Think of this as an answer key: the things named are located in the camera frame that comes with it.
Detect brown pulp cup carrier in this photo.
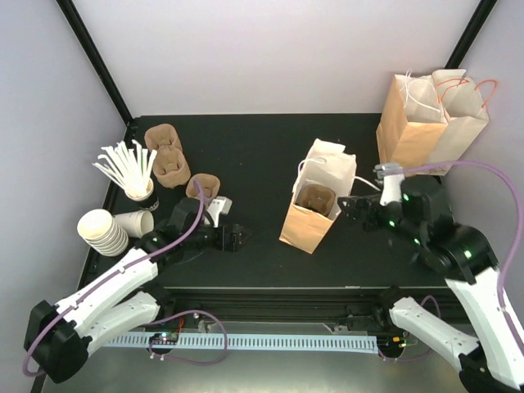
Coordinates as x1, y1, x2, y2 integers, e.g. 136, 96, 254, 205
185, 174, 221, 203
295, 184, 336, 216

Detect kraft paper bag white handles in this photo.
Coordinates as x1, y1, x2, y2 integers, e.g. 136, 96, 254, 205
279, 138, 357, 254

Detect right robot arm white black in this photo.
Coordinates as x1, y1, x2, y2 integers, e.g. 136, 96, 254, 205
337, 175, 523, 392

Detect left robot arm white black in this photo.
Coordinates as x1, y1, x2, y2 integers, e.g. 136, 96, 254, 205
23, 196, 249, 383

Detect stacked brown pulp cup carriers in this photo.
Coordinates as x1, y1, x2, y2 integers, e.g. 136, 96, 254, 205
144, 124, 191, 188

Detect tall kraft paper bag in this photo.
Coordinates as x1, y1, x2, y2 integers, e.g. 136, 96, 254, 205
376, 71, 448, 167

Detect cup holding white straws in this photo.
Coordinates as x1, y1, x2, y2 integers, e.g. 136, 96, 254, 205
93, 139, 160, 212

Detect stack of white paper cups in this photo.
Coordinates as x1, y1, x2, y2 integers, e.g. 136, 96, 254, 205
77, 209, 155, 257

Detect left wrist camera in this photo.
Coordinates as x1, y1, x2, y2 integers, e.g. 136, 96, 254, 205
206, 196, 233, 228

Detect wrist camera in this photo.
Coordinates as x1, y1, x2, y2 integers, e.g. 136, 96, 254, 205
373, 163, 404, 206
206, 196, 233, 228

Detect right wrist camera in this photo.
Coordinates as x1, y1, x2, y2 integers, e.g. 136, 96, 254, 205
373, 163, 404, 206

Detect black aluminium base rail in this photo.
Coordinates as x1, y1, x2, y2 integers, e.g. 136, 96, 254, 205
155, 286, 463, 328

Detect light blue slotted cable duct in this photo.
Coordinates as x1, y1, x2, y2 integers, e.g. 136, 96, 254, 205
105, 332, 378, 355

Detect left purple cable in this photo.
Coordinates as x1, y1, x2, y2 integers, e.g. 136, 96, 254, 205
22, 178, 230, 377

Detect purple cable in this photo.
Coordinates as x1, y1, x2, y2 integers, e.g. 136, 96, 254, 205
22, 178, 230, 377
376, 160, 524, 364

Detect white paper bag orange handles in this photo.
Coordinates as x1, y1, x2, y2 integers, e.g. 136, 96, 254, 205
427, 69, 498, 164

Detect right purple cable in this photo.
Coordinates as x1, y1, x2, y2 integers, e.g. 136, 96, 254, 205
376, 160, 524, 364

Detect right black frame post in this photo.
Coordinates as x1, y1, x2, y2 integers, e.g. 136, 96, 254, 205
444, 0, 498, 70

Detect black frame post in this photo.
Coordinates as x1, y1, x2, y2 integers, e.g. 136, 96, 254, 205
444, 0, 498, 70
56, 0, 133, 126

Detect left black frame post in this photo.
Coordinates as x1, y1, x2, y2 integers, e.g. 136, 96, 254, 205
56, 0, 133, 126

